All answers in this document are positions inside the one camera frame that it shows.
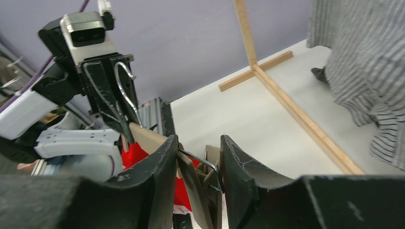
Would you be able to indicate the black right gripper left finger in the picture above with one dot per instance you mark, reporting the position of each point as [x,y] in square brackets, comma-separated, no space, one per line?
[68,202]

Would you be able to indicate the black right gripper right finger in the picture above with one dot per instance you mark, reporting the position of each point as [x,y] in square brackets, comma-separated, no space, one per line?
[258,197]

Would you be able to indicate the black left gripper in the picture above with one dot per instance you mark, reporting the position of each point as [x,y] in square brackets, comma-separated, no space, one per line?
[115,102]

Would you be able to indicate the red underwear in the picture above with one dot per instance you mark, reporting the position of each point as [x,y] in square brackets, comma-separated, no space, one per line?
[159,172]

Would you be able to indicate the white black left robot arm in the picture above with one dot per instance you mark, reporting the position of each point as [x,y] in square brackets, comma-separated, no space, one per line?
[74,118]

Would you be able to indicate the grey striped underwear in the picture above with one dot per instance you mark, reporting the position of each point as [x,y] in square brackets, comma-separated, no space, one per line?
[366,67]

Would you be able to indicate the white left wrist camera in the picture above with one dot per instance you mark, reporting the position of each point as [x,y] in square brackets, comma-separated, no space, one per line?
[80,36]

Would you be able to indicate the wooden clothes rack frame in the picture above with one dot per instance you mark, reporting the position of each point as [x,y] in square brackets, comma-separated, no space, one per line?
[338,157]

